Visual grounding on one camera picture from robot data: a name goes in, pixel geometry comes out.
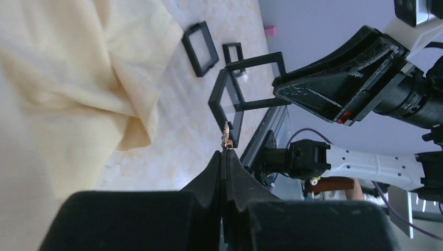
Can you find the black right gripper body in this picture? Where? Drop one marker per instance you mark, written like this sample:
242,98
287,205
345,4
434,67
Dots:
417,99

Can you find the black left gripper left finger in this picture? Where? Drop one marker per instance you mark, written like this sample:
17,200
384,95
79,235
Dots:
188,219

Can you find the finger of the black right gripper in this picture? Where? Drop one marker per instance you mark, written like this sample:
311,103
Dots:
346,84

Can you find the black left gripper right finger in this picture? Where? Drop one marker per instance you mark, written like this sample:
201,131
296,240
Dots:
256,219

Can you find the blue leaf brooch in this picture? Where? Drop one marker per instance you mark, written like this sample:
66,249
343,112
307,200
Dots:
227,143

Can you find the cream yellow t-shirt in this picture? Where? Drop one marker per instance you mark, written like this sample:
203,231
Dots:
78,82

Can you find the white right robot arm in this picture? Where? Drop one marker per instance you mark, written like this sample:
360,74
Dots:
420,173

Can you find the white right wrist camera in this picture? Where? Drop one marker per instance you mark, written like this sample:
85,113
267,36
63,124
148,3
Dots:
416,23

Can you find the black square frame right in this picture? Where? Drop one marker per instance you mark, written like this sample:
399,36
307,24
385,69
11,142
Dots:
232,53

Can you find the black square frame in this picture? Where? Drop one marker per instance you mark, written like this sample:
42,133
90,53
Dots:
200,48
232,53

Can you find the black cube frame right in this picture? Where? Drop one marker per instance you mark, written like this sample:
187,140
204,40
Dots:
226,83

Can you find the black square frame centre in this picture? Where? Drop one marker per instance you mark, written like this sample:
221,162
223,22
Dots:
200,48

